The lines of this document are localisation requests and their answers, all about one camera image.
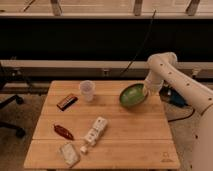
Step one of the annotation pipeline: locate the green ceramic bowl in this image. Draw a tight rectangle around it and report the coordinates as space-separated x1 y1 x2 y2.
119 83 147 108

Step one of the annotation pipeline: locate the black hanging cable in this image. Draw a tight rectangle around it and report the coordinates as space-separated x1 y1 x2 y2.
119 9 158 77

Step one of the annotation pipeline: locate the blue black floor object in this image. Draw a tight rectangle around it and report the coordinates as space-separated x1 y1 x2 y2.
160 87 187 107

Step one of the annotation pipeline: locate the black floor cable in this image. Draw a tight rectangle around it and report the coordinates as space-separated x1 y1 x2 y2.
167 107 196 123

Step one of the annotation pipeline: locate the white tube bottle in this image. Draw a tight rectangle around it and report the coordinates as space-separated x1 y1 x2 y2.
80 117 108 154

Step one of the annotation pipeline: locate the brown chocolate bar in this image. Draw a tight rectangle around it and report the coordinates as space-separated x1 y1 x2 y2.
57 94 78 111

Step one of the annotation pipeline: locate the red snack packet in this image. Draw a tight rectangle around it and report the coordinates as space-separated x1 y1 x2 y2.
54 125 74 140

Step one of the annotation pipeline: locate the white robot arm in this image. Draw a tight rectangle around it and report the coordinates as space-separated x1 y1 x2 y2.
144 52 213 171

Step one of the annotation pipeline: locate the clear wrapped snack packet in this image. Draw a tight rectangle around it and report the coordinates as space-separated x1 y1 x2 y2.
60 143 80 167

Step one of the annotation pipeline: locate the clear plastic cup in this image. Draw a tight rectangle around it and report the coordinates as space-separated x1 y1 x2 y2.
79 80 95 102

